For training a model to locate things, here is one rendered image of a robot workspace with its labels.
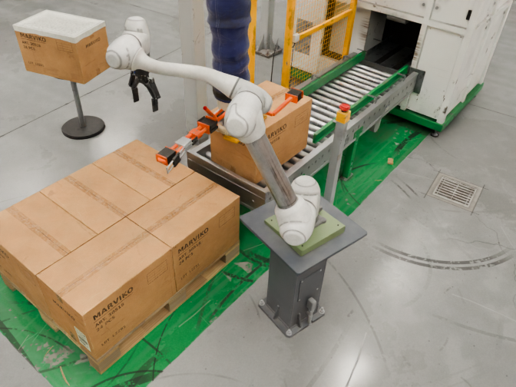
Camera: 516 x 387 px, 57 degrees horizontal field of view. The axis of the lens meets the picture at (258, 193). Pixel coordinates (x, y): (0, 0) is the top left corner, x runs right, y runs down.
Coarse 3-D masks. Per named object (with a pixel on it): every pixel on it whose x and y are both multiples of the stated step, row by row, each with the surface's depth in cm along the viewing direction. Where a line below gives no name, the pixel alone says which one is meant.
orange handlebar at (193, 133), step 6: (288, 102) 289; (276, 108) 282; (282, 108) 285; (216, 114) 278; (222, 114) 277; (270, 114) 279; (198, 126) 268; (192, 132) 263; (198, 132) 263; (204, 132) 266; (192, 138) 259; (198, 138) 263; (174, 144) 255; (162, 162) 245
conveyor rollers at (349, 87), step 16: (336, 80) 435; (352, 80) 436; (368, 80) 443; (384, 80) 443; (400, 80) 443; (320, 96) 410; (336, 96) 411; (352, 96) 412; (320, 112) 393; (336, 112) 394; (288, 160) 342
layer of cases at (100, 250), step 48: (144, 144) 345; (48, 192) 300; (96, 192) 302; (144, 192) 304; (192, 192) 306; (0, 240) 267; (48, 240) 268; (96, 240) 270; (144, 240) 271; (192, 240) 282; (48, 288) 245; (96, 288) 244; (144, 288) 263; (96, 336) 247
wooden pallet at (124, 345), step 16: (224, 256) 326; (0, 272) 302; (208, 272) 323; (16, 288) 295; (192, 288) 312; (176, 304) 298; (48, 320) 282; (144, 320) 277; (160, 320) 292; (128, 336) 282; (112, 352) 265; (96, 368) 265
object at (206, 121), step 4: (204, 116) 273; (208, 116) 272; (200, 120) 271; (204, 120) 272; (208, 120) 272; (212, 120) 272; (216, 120) 270; (200, 124) 268; (204, 124) 266; (208, 124) 268; (212, 124) 267; (216, 124) 271; (208, 128) 266; (212, 128) 269; (216, 128) 271; (208, 132) 268; (212, 132) 269
